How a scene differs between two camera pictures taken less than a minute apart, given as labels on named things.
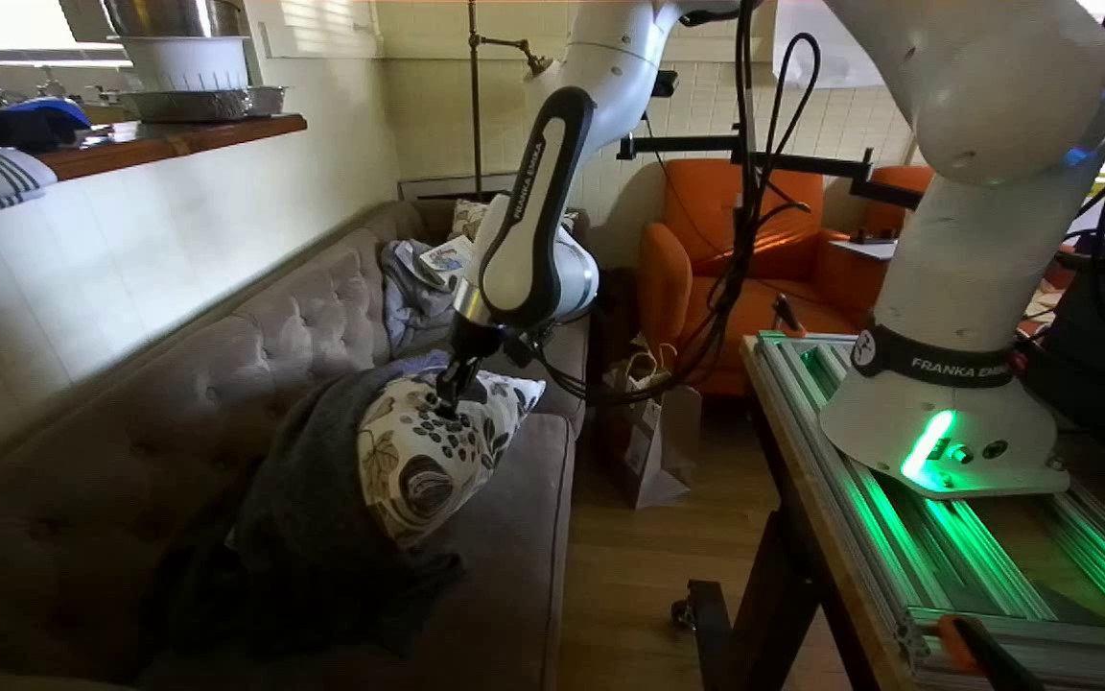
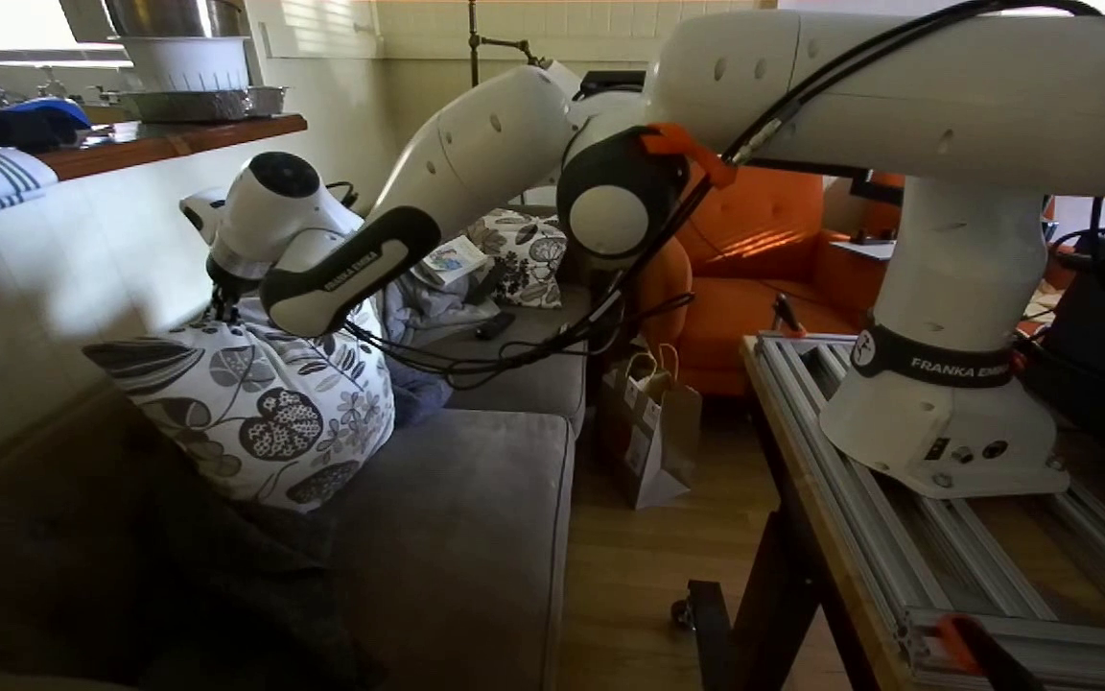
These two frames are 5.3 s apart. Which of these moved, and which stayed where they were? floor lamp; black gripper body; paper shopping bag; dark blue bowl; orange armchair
Moved: black gripper body
Stayed: floor lamp; orange armchair; dark blue bowl; paper shopping bag
